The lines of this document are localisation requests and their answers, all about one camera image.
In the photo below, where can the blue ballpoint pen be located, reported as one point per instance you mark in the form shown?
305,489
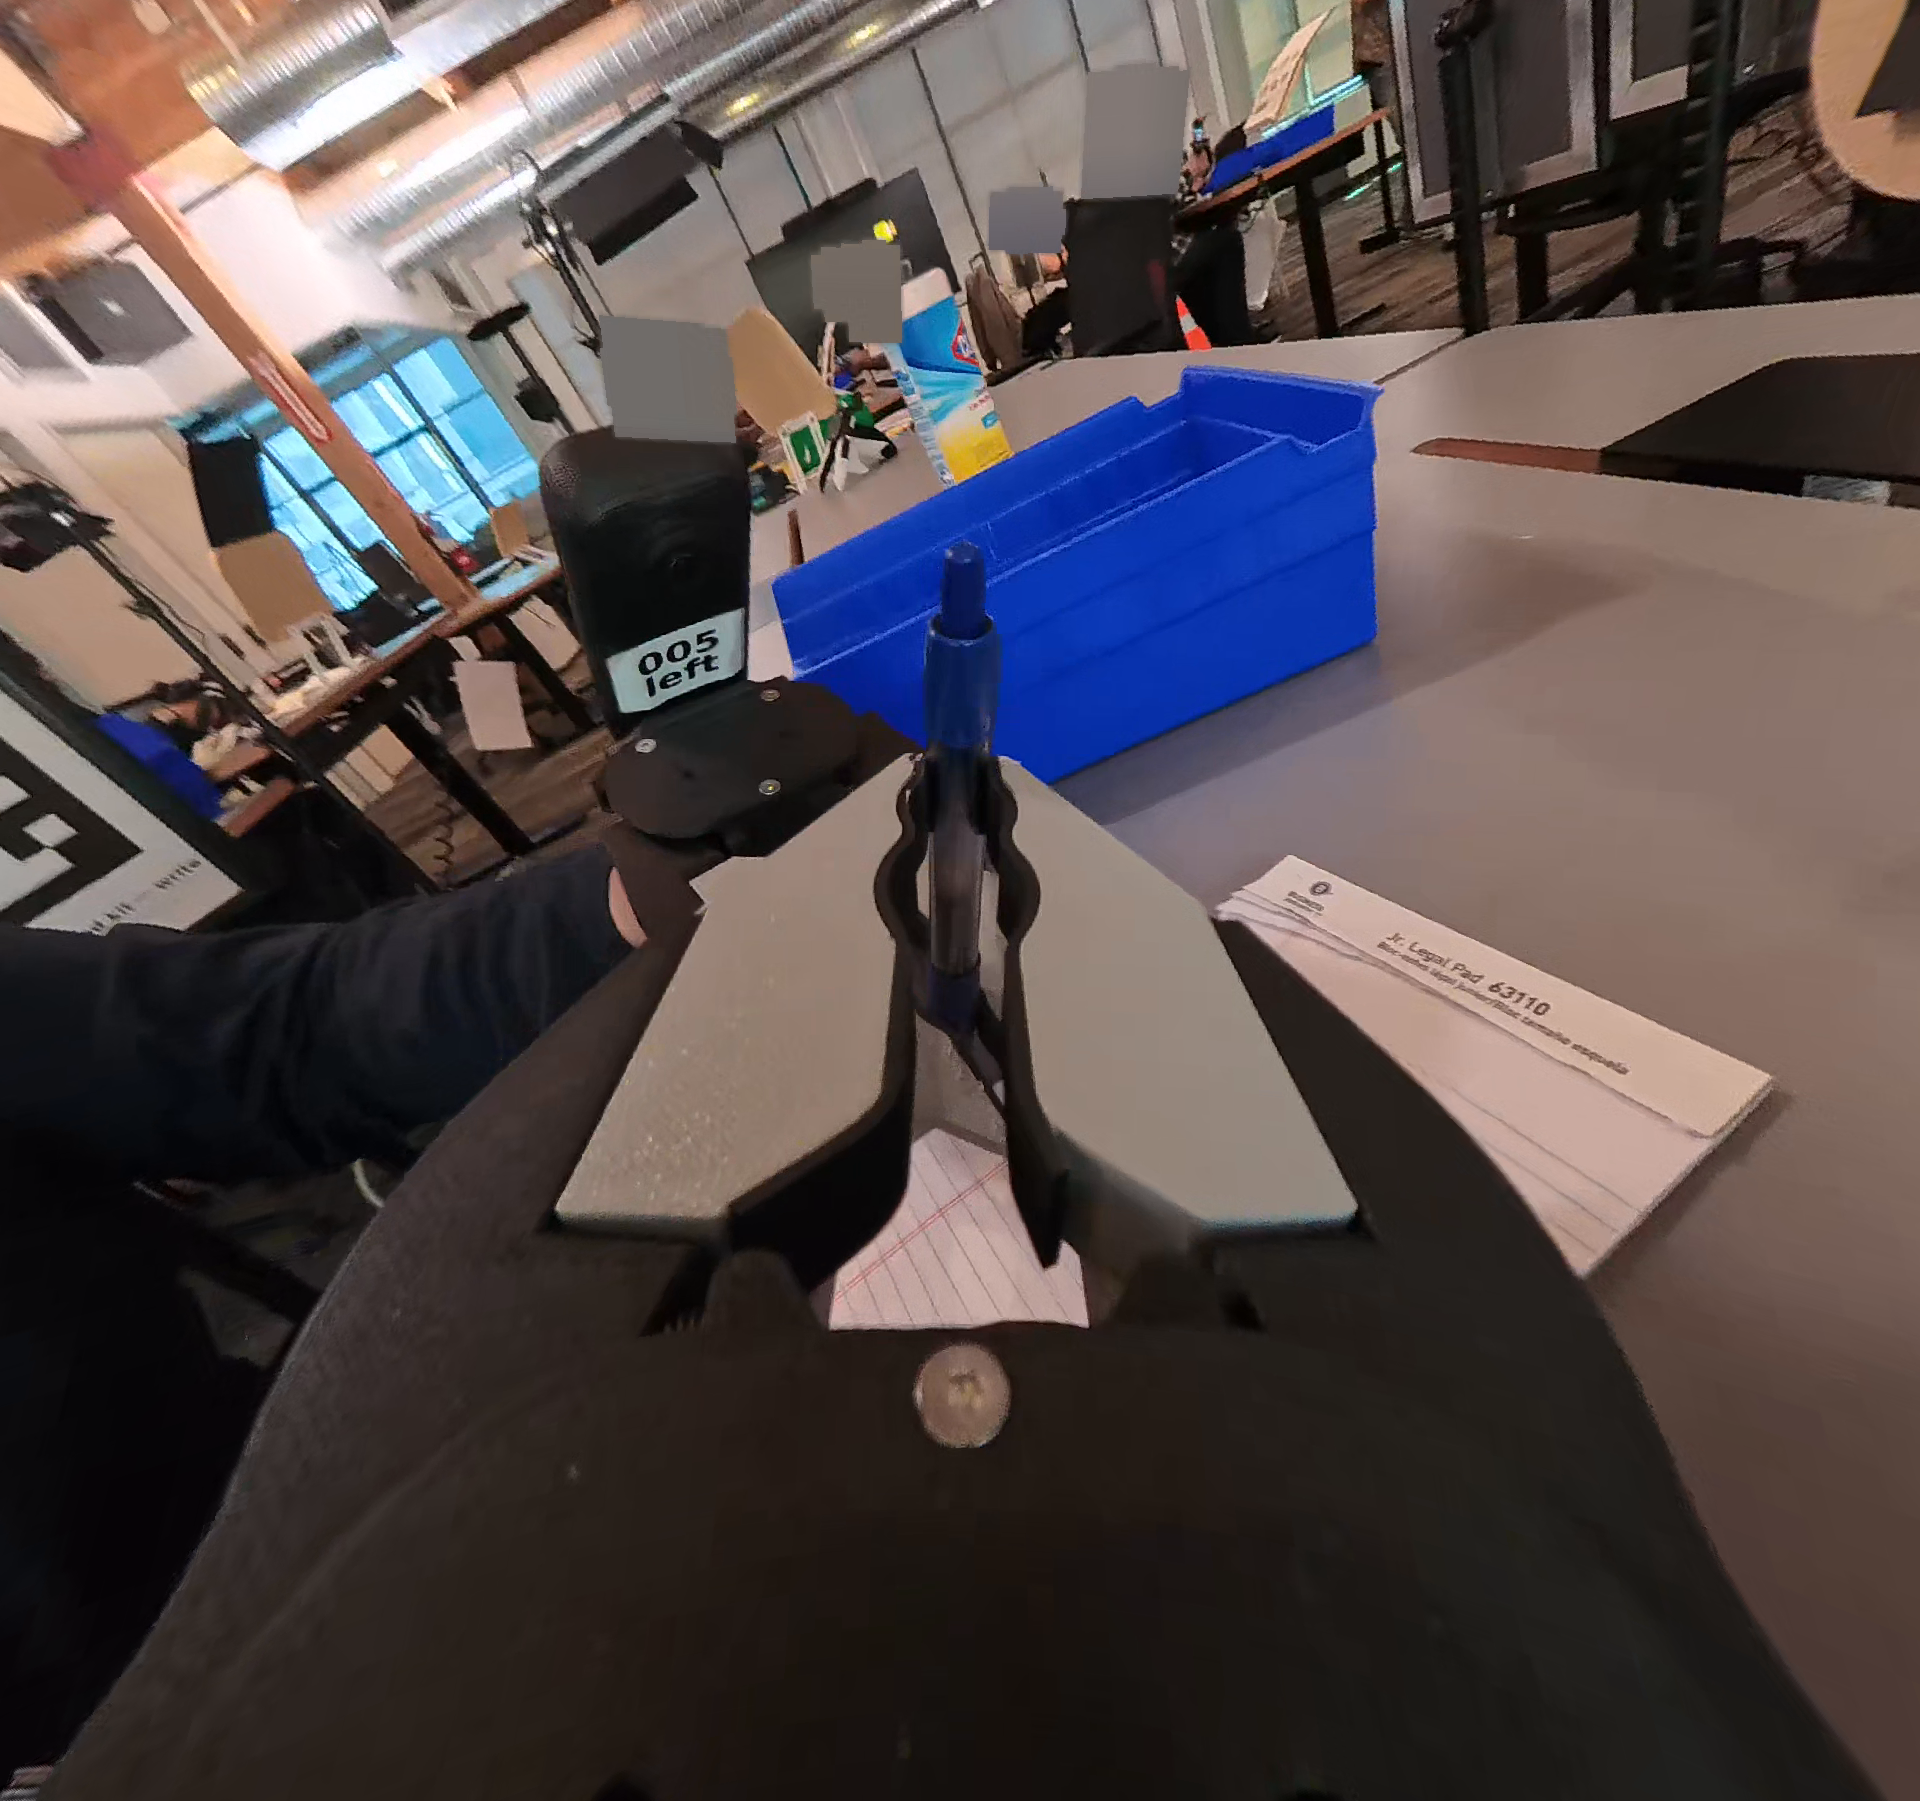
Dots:
960,690

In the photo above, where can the black white marker board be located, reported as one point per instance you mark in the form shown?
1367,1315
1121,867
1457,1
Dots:
90,810

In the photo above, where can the white paper sheet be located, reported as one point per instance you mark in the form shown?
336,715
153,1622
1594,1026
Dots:
495,706

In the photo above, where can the black light panel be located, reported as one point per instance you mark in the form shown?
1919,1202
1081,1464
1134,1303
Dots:
232,489
112,308

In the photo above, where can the brown standing table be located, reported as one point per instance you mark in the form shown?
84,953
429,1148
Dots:
1320,166

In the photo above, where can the black desk mat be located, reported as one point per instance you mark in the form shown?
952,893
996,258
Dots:
1770,421

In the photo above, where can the person's left hand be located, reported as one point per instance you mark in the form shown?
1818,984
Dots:
628,908

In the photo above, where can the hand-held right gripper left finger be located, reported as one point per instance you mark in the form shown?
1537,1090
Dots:
736,1051

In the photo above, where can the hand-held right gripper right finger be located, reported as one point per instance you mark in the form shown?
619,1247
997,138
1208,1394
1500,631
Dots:
1171,1051

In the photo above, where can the wooden work table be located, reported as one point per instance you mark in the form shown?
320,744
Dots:
390,653

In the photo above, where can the orange traffic cone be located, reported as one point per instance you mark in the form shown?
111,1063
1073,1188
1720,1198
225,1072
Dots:
1192,326

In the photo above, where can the wooden post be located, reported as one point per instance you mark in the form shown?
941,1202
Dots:
225,316

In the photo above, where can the blue plastic bin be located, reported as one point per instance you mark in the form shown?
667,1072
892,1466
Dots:
1138,586

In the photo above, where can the person's left forearm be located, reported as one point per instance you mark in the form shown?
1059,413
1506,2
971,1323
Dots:
299,1005

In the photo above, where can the wipes canister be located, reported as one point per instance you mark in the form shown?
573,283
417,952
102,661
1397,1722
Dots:
952,391

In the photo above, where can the grey desk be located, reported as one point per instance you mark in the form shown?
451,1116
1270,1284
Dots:
1651,720

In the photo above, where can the white lined legal pad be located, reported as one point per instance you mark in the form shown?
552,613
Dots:
1500,1081

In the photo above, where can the beige round object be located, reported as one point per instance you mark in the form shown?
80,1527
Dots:
1852,17

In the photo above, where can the brown cardboard piece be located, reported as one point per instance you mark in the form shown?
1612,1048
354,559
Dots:
780,367

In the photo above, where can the blue storage bin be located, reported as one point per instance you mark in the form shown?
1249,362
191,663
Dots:
1274,151

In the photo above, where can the silver ventilation duct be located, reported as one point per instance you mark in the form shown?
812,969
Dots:
839,45
299,91

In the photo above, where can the black softbox light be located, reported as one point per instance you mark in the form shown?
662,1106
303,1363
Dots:
630,195

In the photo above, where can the black stand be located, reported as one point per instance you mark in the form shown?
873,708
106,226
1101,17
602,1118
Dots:
1464,151

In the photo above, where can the person's dark clothing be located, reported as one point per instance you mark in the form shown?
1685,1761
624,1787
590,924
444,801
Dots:
90,1457

